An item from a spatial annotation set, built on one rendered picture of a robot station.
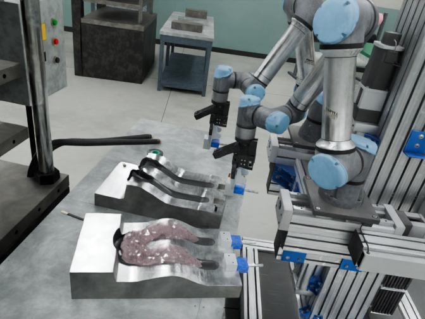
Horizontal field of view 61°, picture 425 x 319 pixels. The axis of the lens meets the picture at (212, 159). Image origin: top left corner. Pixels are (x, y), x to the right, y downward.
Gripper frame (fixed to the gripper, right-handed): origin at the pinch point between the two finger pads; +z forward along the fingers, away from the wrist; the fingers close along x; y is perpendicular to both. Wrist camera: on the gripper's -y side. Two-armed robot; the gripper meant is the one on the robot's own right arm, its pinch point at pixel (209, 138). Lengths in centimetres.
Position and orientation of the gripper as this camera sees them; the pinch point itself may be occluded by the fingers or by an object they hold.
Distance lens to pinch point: 175.2
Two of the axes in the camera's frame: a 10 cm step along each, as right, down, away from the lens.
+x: 0.5, -4.8, 8.7
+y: 9.9, 1.4, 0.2
